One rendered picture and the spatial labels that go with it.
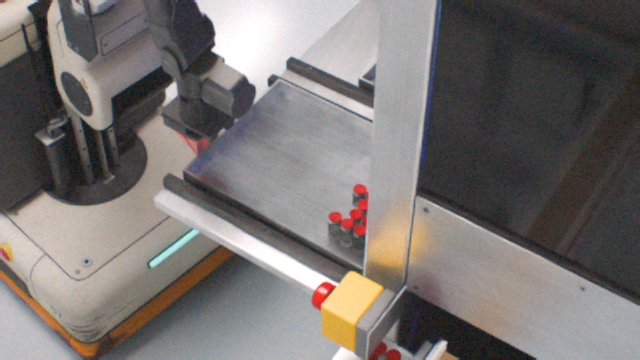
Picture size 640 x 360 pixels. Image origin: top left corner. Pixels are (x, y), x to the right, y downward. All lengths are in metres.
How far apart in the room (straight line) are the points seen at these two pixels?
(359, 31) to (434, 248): 0.75
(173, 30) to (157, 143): 1.15
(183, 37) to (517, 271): 0.58
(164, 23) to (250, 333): 1.24
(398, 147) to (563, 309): 0.27
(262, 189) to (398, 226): 0.42
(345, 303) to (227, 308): 1.27
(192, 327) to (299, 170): 0.97
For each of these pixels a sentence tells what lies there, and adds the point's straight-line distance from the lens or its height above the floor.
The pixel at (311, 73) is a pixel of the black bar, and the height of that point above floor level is 0.90.
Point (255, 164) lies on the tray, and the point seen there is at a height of 0.88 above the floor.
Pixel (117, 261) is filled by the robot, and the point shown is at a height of 0.28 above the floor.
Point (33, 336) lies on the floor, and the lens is 2.59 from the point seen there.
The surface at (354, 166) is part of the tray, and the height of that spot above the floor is 0.88.
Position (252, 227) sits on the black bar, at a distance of 1.55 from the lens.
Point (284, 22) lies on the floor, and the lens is 3.31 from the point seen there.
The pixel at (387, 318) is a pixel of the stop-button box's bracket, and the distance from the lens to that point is 1.32.
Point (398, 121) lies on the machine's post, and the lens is 1.12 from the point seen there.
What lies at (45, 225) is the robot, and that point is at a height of 0.28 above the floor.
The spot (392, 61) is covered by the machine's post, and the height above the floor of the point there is 1.39.
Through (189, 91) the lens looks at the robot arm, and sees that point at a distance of 1.52.
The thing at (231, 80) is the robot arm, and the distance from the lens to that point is 1.46.
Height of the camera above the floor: 2.10
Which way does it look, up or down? 48 degrees down
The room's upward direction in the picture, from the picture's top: straight up
